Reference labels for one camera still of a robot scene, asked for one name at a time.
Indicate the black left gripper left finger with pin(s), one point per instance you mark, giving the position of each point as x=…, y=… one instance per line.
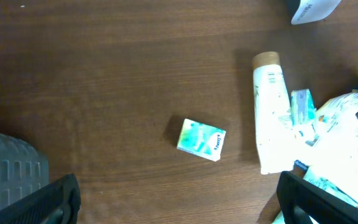
x=58, y=202

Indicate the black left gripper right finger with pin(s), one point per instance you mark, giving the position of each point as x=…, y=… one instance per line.
x=315, y=205

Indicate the cream snack bag blue label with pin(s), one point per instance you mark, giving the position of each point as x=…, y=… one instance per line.
x=328, y=147

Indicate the white tube with gold cap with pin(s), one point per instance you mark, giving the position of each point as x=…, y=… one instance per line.
x=273, y=126

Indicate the green tissue pack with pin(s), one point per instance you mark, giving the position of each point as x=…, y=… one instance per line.
x=303, y=110
x=201, y=140

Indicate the white barcode scanner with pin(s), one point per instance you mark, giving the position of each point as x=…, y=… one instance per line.
x=306, y=11

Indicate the dark grey plastic basket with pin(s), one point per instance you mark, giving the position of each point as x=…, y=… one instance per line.
x=23, y=170

